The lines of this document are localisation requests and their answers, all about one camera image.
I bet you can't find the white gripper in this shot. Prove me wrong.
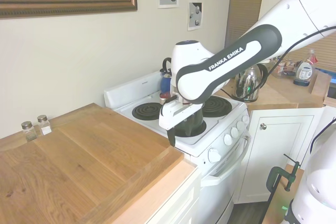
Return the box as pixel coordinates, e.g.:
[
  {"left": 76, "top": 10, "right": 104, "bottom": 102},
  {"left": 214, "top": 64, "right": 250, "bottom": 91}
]
[{"left": 159, "top": 100, "right": 205, "bottom": 148}]

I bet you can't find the black cooking pot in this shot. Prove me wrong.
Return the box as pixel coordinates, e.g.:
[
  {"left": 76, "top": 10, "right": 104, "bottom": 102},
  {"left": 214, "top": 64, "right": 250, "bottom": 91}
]
[{"left": 174, "top": 107, "right": 207, "bottom": 137}]

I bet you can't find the small black coil burner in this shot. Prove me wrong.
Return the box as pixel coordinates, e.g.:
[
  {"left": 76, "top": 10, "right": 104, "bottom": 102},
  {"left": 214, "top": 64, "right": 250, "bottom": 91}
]
[
  {"left": 132, "top": 102, "right": 163, "bottom": 121},
  {"left": 173, "top": 122, "right": 207, "bottom": 138}
]

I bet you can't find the large black coil burner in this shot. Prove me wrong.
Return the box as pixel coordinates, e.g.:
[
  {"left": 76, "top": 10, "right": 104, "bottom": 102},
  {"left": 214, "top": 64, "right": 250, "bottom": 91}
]
[{"left": 202, "top": 95, "right": 233, "bottom": 118}]

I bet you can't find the blue stovetop kettle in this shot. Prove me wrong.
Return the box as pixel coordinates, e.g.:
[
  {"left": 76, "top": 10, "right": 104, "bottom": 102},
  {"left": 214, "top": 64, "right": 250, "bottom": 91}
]
[{"left": 159, "top": 57, "right": 174, "bottom": 99}]

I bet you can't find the white counter cabinet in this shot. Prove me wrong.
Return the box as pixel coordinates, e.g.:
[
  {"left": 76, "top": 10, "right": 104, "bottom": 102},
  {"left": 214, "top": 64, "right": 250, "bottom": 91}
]
[{"left": 112, "top": 155, "right": 203, "bottom": 224}]

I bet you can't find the white electric stove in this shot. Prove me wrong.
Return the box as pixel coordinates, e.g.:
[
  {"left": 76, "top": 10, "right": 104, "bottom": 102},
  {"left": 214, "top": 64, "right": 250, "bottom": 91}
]
[{"left": 103, "top": 71, "right": 251, "bottom": 224}]

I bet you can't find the shiny steel electric kettle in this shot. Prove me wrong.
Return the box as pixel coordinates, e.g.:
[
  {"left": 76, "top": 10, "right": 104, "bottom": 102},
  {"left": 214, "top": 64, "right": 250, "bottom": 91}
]
[{"left": 233, "top": 63, "right": 269, "bottom": 103}]

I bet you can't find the large wooden butcher block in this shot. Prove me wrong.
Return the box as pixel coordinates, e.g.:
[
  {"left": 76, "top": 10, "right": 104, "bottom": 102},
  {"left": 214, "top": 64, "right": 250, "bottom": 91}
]
[{"left": 0, "top": 102, "right": 184, "bottom": 224}]

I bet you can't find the dark green C-clamp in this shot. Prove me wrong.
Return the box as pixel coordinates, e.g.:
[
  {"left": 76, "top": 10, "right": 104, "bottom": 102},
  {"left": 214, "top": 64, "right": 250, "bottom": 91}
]
[{"left": 266, "top": 154, "right": 303, "bottom": 201}]

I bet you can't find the white corner cabinet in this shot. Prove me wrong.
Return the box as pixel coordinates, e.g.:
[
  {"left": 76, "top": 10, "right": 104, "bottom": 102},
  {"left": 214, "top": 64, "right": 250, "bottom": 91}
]
[{"left": 233, "top": 106, "right": 327, "bottom": 205}]

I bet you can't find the food package box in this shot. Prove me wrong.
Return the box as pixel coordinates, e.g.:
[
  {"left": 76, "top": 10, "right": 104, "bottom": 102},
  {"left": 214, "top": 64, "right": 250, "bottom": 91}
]
[{"left": 271, "top": 59, "right": 297, "bottom": 78}]

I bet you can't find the glass salt shaker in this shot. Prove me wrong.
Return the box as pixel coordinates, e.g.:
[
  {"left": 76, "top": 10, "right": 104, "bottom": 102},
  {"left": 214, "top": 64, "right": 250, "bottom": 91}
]
[{"left": 36, "top": 114, "right": 52, "bottom": 136}]

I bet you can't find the clear plastic soap bottle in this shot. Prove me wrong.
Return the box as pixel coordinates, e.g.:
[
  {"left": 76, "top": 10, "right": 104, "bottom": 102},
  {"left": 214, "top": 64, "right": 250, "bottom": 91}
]
[{"left": 293, "top": 49, "right": 317, "bottom": 87}]

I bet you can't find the brown woven window blind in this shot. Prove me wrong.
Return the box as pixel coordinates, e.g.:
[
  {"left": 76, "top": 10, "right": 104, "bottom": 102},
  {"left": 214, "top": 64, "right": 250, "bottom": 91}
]
[
  {"left": 225, "top": 0, "right": 267, "bottom": 49},
  {"left": 285, "top": 0, "right": 336, "bottom": 63}
]

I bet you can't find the glass pepper shaker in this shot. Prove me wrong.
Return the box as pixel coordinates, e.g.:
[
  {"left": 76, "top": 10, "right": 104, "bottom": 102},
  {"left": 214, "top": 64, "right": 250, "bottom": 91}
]
[{"left": 20, "top": 121, "right": 35, "bottom": 143}]

